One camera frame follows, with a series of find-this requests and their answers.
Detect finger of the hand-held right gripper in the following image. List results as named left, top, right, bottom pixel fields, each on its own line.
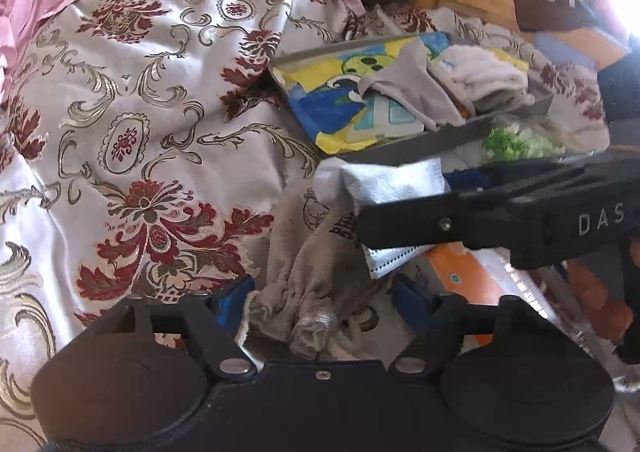
left=443, top=155, right=622, bottom=201
left=356, top=196, right=522, bottom=251

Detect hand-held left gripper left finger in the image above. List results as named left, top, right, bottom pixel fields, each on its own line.
left=111, top=276, right=257, bottom=380

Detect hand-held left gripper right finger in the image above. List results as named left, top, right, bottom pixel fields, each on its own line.
left=389, top=277, right=539, bottom=379

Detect white grey cloth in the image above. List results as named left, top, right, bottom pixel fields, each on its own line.
left=315, top=157, right=448, bottom=281

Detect grey tray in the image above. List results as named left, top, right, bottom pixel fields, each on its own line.
left=270, top=32, right=556, bottom=165

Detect orange sponge cloth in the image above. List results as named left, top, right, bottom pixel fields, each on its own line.
left=454, top=92, right=477, bottom=119

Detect light blue tissue packet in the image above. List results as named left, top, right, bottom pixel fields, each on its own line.
left=347, top=92, right=426, bottom=143

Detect white fluffy towel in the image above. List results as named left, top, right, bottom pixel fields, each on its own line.
left=435, top=44, right=537, bottom=113

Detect yellow striped towel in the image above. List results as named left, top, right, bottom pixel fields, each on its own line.
left=495, top=54, right=532, bottom=77

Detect person's right hand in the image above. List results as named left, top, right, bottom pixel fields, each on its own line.
left=569, top=238, right=640, bottom=364

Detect orange packet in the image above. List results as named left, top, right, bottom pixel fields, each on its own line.
left=425, top=241, right=508, bottom=315

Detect bag of green pieces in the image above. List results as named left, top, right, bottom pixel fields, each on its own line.
left=450, top=117, right=596, bottom=167

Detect yellow blue cartoon towel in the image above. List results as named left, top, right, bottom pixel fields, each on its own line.
left=272, top=34, right=453, bottom=155

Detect light blue panel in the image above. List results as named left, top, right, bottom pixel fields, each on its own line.
left=532, top=32, right=598, bottom=71

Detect floral satin bedspread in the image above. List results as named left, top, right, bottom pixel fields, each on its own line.
left=0, top=0, right=640, bottom=452

